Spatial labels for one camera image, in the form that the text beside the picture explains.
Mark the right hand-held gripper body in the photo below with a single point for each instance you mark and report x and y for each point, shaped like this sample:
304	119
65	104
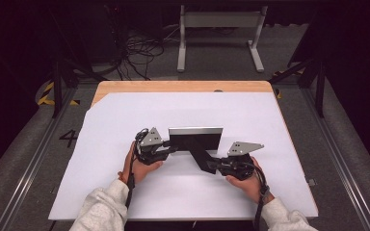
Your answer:
241	160

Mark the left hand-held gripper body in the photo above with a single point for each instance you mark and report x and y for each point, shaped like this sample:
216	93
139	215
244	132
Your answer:
151	146

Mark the person's right hand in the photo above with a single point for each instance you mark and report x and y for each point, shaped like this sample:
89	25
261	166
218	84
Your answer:
249	186

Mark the person's left hand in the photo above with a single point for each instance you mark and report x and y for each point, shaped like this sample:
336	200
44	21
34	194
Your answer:
138	170

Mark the white paper sheet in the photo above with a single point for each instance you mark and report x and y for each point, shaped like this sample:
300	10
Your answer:
189	109

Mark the black metal stand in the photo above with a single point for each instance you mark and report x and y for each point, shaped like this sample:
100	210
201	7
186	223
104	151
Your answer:
318	86
58	86

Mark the yellow black striped tape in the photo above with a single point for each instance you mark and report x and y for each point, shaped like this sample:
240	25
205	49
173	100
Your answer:
46	93

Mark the white metal stand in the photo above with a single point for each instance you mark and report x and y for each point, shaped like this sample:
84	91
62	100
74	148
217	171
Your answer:
218	19

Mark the metal floor rail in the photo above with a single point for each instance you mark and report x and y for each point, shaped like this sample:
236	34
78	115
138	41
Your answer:
29	173
340	160

